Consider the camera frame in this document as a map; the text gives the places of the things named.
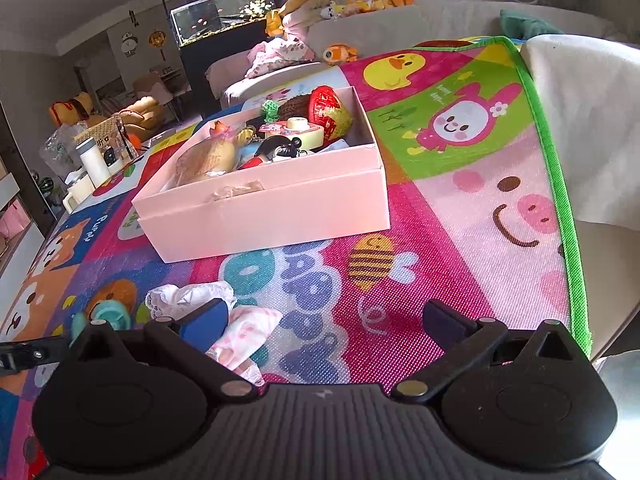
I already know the white lace baby garment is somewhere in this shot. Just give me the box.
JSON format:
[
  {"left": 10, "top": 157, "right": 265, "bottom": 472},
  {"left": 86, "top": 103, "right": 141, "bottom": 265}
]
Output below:
[{"left": 145, "top": 281, "right": 282, "bottom": 386}]

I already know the pink cardboard box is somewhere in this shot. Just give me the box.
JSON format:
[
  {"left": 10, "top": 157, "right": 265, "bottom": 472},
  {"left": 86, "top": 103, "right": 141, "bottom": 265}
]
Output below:
[{"left": 132, "top": 87, "right": 390, "bottom": 263}]

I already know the teal plastic toy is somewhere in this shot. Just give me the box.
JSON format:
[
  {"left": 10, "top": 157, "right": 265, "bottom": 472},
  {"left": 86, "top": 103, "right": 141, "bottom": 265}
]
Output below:
[{"left": 70, "top": 299, "right": 132, "bottom": 340}]

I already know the colourful cartoon play mat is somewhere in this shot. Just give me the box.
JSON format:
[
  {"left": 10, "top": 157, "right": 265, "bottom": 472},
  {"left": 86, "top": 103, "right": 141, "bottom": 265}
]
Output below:
[{"left": 0, "top": 34, "right": 594, "bottom": 480}]

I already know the white kettle jug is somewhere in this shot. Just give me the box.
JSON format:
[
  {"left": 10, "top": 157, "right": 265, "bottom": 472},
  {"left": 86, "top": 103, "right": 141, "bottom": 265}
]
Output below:
[{"left": 63, "top": 172, "right": 96, "bottom": 214}]

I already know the bread in plastic bag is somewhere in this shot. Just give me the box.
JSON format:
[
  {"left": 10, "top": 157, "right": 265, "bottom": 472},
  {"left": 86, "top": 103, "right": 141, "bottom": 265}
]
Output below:
[{"left": 176, "top": 138, "right": 236, "bottom": 186}]

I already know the white thermos bottle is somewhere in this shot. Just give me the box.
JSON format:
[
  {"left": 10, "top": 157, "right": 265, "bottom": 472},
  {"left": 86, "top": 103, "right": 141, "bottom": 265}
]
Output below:
[{"left": 76, "top": 136, "right": 111, "bottom": 188}]

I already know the clear plastic bag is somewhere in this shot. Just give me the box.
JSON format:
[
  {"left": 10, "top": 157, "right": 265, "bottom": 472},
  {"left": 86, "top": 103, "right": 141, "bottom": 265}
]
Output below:
[{"left": 39, "top": 122, "right": 87, "bottom": 181}]

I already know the woven patterned box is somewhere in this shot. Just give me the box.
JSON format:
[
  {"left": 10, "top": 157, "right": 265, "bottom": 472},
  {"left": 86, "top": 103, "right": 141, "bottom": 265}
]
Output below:
[{"left": 74, "top": 114, "right": 139, "bottom": 164}]

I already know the brown knitted toy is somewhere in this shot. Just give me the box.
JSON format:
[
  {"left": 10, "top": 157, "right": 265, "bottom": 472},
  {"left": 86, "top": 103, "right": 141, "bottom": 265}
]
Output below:
[{"left": 278, "top": 94, "right": 311, "bottom": 122}]

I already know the red shiny toy ball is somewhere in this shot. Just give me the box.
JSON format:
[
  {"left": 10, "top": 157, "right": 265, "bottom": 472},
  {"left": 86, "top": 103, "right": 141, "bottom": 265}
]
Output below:
[{"left": 308, "top": 86, "right": 354, "bottom": 146}]

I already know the white sheet cover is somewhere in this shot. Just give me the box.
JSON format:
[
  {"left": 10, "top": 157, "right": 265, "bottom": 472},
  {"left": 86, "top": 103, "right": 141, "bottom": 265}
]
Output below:
[{"left": 521, "top": 35, "right": 639, "bottom": 231}]

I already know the black fish tank cabinet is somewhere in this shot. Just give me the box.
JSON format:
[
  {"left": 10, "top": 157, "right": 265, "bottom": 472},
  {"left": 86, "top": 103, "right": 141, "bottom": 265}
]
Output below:
[{"left": 179, "top": 20, "right": 267, "bottom": 118}]

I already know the pink floral blanket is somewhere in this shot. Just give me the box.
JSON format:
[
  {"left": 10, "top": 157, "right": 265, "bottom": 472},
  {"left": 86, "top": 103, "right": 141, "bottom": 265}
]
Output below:
[{"left": 245, "top": 36, "right": 316, "bottom": 79}]

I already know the orange clownfish plush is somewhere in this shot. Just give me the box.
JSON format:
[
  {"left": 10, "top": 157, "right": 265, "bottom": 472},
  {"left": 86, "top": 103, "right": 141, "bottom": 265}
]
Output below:
[{"left": 322, "top": 44, "right": 358, "bottom": 65}]

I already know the green cloth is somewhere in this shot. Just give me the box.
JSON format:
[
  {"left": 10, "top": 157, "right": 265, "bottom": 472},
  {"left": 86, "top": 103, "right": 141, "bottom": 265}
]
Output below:
[{"left": 499, "top": 9, "right": 564, "bottom": 41}]

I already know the glass fish tank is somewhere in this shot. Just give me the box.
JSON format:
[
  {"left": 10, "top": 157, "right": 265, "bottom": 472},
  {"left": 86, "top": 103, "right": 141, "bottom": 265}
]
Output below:
[{"left": 169, "top": 0, "right": 282, "bottom": 48}]

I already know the beige sofa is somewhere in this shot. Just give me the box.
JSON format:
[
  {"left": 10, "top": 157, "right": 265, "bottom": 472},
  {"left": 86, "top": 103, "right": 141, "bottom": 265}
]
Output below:
[{"left": 224, "top": 1, "right": 636, "bottom": 108}]

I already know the orange plush toys row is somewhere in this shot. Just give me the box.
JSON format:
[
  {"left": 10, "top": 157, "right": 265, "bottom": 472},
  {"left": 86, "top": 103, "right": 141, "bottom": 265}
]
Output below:
[{"left": 320, "top": 0, "right": 416, "bottom": 20}]

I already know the yellow toy camera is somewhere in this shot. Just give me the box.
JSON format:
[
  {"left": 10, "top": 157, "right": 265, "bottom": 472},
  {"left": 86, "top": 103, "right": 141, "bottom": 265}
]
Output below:
[{"left": 258, "top": 117, "right": 324, "bottom": 151}]

